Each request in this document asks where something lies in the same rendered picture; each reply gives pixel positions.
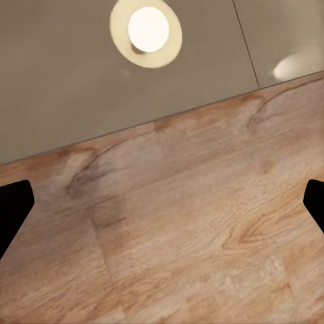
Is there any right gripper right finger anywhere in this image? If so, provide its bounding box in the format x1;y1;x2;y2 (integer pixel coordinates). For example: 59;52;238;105
303;179;324;233

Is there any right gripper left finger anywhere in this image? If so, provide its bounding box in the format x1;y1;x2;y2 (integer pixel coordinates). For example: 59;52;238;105
0;180;34;260

